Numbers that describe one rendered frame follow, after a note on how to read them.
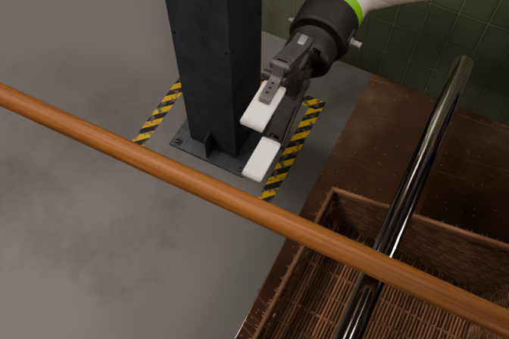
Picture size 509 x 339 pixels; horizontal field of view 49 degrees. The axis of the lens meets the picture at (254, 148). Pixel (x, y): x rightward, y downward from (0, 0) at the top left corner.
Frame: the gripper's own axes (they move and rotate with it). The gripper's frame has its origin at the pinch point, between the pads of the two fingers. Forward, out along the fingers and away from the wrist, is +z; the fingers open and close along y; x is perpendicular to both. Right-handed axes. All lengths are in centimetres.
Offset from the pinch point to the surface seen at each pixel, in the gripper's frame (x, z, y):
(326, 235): -13.3, 8.1, -2.4
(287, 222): -8.6, 8.6, -2.3
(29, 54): 137, -62, 120
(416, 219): -26, -21, 41
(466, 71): -21.7, -26.4, 1.3
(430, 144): -20.7, -11.6, 1.0
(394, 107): -13, -61, 61
